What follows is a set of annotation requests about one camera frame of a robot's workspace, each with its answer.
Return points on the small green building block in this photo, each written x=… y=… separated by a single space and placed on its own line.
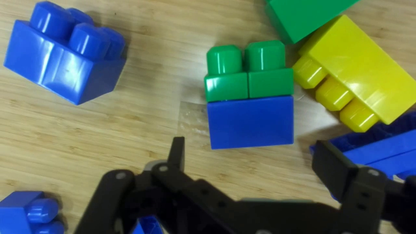
x=248 y=74

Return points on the yellow building block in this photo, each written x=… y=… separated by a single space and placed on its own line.
x=357 y=71

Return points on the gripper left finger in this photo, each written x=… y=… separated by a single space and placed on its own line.
x=169 y=188

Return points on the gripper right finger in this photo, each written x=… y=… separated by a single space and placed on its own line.
x=357 y=185

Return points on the small blue building block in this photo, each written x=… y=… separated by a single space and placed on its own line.
x=250 y=122

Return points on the blue four-stud building block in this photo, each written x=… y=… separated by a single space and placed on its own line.
x=65 y=61

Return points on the large green building block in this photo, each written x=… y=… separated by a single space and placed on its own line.
x=302 y=16

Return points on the blue open-bottom building block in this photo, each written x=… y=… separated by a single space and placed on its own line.
x=386 y=146

